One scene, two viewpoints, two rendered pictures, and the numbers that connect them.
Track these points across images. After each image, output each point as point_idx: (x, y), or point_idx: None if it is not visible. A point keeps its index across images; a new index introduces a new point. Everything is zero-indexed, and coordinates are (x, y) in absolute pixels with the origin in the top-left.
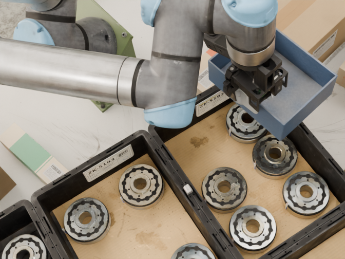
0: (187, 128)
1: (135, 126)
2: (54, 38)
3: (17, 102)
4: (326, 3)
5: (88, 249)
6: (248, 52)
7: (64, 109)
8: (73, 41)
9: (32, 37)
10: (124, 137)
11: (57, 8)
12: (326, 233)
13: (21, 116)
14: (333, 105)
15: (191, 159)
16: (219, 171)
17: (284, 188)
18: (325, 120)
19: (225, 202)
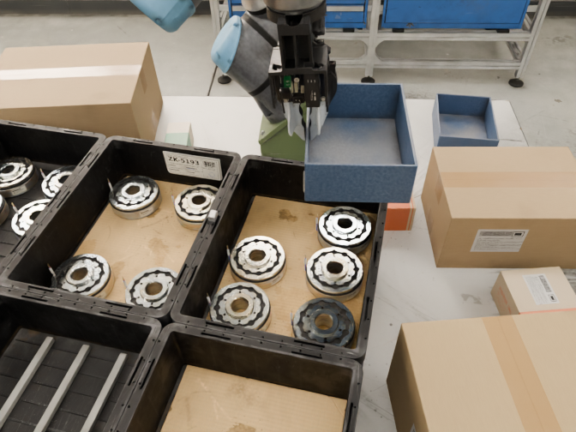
0: (291, 200)
1: None
2: (242, 41)
3: (214, 121)
4: (536, 196)
5: (112, 218)
6: None
7: (237, 146)
8: (260, 61)
9: (227, 29)
10: None
11: (262, 18)
12: (288, 364)
13: (206, 130)
14: (466, 310)
15: (264, 223)
16: (269, 243)
17: (307, 303)
18: (442, 315)
19: (243, 268)
